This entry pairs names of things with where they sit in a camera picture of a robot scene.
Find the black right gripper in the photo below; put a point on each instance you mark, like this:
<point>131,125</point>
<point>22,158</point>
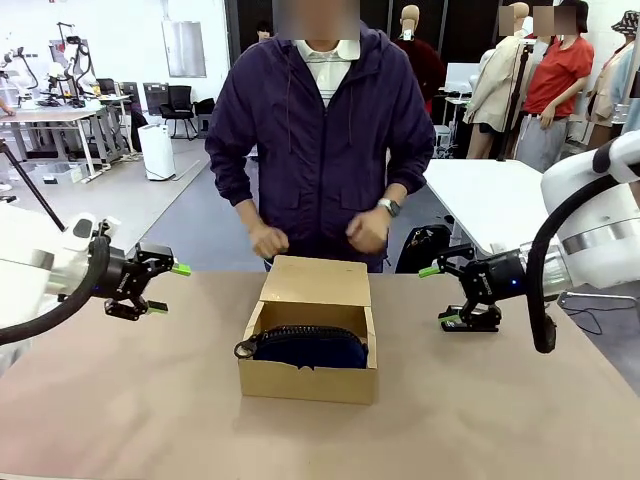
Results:
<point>495,280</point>

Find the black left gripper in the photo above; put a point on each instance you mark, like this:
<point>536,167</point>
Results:
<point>122,282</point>

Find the navy zipper pouch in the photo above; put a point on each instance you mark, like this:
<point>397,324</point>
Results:
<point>310,347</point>

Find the person's left forearm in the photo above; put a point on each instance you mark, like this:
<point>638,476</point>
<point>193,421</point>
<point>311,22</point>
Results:
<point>395,192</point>

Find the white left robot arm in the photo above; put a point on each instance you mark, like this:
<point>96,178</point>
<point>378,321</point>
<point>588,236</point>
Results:
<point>35,250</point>

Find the person's right forearm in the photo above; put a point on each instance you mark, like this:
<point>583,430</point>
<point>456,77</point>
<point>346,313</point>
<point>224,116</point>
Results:
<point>248,212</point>

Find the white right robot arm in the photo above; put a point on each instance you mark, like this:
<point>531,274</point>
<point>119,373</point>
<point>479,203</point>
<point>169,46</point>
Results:
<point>590,200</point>

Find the brown cardboard box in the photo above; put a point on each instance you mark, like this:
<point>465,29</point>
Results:
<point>305,385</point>

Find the person's left hand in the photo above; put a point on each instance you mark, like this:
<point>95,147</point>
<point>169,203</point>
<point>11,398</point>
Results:
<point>369,232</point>

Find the person's right hand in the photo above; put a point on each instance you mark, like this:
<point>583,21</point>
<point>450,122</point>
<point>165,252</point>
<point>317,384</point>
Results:
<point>267,242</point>

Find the black bag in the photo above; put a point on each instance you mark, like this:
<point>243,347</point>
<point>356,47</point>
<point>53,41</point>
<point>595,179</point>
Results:
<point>425,250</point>

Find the white table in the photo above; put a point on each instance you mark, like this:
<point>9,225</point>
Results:
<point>485,200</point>

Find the silver wristwatch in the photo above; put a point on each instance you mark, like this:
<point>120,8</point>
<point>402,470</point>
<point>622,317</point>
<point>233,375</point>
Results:
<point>390,206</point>

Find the white air purifier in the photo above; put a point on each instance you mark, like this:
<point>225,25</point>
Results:
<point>156,152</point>

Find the black tripod leg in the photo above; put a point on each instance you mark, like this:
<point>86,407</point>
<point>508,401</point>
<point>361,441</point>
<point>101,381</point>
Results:
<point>30,185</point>

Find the black office chair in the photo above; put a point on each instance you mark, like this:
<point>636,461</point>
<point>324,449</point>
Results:
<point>178,107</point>

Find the dark monitor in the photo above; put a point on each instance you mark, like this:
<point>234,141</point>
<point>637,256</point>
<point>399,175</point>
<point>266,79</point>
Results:
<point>156,97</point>

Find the grey workbench table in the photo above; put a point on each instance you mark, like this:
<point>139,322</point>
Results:
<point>45,117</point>

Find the person in purple jacket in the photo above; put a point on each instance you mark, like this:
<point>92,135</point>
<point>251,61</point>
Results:
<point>325,140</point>

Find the mannequin in beige coat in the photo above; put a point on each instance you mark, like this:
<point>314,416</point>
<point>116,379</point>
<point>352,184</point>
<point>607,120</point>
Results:
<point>495,80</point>

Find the mannequin in red shirt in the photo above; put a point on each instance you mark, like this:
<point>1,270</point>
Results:
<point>555,85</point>

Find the mannequin in maroon top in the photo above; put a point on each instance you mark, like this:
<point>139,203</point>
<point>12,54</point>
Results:
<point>425,60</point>

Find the mannequin in pale jacket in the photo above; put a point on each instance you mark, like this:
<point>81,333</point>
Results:
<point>612,90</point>

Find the patterned bucket hat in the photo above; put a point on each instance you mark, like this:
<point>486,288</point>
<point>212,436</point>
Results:
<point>627,22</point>

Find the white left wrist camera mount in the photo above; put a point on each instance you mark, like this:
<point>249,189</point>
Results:
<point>90,227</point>

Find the grey wall panel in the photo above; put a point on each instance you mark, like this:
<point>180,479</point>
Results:
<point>184,49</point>

